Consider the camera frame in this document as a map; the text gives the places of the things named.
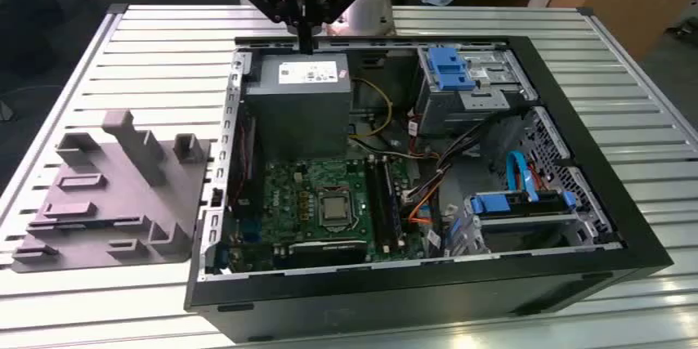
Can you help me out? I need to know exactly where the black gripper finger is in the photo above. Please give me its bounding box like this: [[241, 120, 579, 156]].
[[231, 0, 307, 54], [305, 0, 367, 55]]

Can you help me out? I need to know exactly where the installed RAM stick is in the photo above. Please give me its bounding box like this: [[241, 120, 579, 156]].
[[383, 157, 407, 246]]

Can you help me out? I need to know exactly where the blue drive bay latch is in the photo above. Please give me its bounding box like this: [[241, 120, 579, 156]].
[[427, 47, 476, 92]]

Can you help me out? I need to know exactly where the grey power supply unit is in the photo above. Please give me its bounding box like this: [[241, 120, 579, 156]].
[[241, 53, 353, 160]]

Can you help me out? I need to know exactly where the metal drive cage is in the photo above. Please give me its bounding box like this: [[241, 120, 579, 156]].
[[416, 45, 540, 134]]

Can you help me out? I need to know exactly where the green motherboard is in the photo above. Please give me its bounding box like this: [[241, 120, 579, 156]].
[[225, 155, 437, 273]]

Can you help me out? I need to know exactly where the CPU socket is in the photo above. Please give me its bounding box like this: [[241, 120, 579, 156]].
[[313, 186, 361, 232]]

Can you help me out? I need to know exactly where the silver CPU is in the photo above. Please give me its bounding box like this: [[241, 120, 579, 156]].
[[319, 195, 355, 221]]

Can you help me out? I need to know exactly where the grey parts rack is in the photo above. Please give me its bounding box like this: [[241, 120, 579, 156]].
[[9, 110, 217, 275]]

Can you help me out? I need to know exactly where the hard disk in blue carrier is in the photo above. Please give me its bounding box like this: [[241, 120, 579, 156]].
[[465, 189, 578, 220]]

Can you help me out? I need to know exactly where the black graphics card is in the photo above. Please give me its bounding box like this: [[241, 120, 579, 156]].
[[287, 238, 369, 269]]

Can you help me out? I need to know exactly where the black open PC case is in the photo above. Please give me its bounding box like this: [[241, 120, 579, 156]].
[[181, 34, 675, 344]]

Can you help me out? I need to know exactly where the yellow wire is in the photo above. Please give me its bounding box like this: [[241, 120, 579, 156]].
[[348, 78, 395, 140]]

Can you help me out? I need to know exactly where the thin red wire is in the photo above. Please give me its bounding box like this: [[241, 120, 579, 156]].
[[228, 115, 257, 208]]

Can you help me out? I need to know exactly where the black wire bundle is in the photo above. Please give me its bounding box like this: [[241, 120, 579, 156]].
[[403, 104, 536, 203]]

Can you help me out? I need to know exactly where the blue flat data wire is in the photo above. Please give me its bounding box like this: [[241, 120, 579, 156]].
[[504, 151, 542, 203]]

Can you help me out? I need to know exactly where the orange wire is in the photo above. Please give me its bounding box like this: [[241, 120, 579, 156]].
[[405, 197, 439, 226]]

